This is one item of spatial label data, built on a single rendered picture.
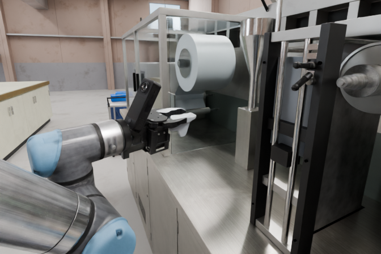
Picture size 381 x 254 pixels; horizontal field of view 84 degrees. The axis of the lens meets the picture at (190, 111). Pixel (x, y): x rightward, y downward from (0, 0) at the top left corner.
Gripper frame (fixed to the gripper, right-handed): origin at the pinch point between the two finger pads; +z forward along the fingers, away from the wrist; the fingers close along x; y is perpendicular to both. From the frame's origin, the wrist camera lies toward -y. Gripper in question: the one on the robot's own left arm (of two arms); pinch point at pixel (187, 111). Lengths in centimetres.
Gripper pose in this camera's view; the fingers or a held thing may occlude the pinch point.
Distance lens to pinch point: 58.0
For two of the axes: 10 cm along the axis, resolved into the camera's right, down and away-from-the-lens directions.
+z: 7.2, -1.6, 6.7
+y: -1.0, 9.4, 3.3
